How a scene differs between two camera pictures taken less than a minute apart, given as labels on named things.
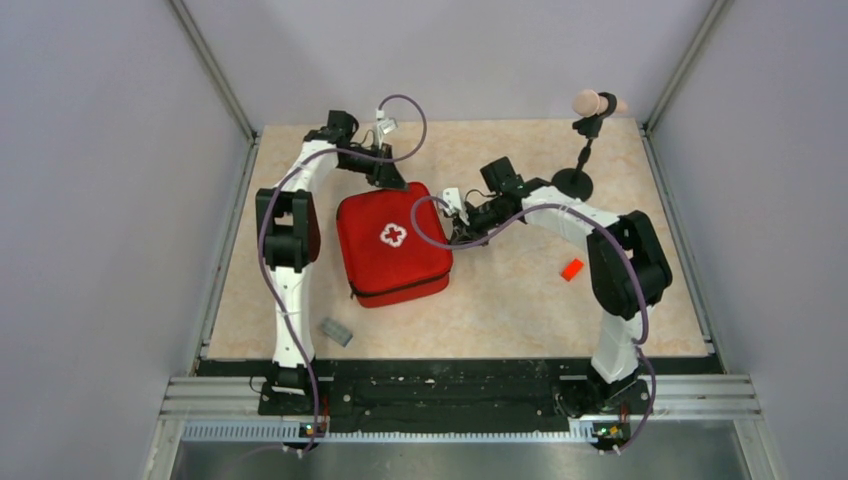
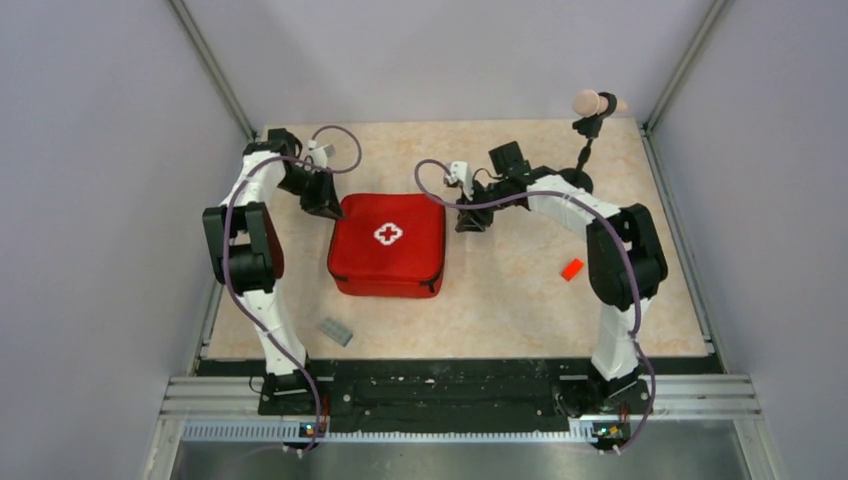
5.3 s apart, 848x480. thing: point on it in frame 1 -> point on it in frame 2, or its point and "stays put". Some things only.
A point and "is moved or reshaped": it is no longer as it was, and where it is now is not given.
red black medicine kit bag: (387, 261) is moved or reshaped
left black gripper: (385, 175) -> (326, 202)
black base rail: (451, 395) stays put
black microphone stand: (575, 180) stays put
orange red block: (572, 269) stays put
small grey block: (336, 331) stays put
